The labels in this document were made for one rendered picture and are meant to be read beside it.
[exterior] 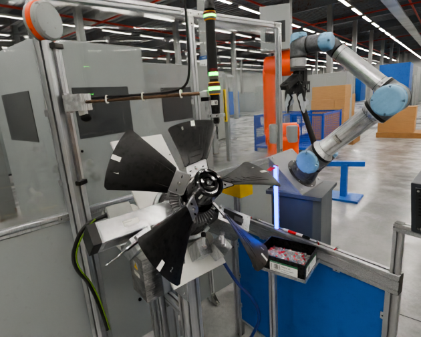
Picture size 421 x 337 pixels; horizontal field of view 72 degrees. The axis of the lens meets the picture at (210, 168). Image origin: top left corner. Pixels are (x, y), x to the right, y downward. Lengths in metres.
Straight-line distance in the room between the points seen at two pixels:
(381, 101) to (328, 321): 0.99
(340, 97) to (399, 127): 2.14
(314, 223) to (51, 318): 1.46
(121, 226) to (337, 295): 0.97
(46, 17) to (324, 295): 1.69
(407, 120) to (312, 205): 8.59
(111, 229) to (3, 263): 0.75
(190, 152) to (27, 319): 1.19
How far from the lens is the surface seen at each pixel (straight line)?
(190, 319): 1.46
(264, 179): 1.26
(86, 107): 1.39
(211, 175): 1.11
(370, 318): 1.47
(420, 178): 1.11
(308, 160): 1.46
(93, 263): 1.66
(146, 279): 1.45
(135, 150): 1.07
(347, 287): 1.45
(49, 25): 1.50
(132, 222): 1.09
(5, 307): 1.81
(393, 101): 1.33
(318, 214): 1.64
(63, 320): 1.93
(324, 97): 9.03
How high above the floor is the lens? 1.53
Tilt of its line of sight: 14 degrees down
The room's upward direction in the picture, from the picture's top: 4 degrees counter-clockwise
